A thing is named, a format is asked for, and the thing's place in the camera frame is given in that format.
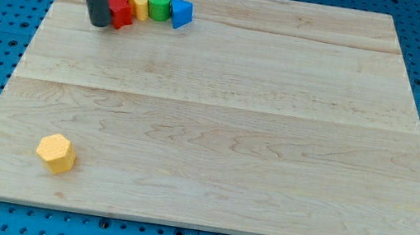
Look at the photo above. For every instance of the green cylinder block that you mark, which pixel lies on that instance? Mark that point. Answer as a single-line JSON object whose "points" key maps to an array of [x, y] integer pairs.
{"points": [[159, 10]]}

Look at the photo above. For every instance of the yellow rounded block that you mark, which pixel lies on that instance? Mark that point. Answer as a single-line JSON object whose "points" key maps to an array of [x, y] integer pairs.
{"points": [[139, 9]]}

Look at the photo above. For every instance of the red cube block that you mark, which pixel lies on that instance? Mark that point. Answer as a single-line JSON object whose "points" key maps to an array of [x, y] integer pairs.
{"points": [[120, 13]]}

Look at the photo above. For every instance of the blue triangular block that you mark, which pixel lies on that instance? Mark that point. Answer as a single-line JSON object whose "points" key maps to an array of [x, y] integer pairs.
{"points": [[181, 13]]}

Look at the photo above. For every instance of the yellow hexagon block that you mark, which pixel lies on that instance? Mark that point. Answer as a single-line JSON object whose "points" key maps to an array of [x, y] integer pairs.
{"points": [[56, 153]]}

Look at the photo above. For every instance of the light wooden board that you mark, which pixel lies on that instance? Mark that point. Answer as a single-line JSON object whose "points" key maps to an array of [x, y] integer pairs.
{"points": [[260, 117]]}

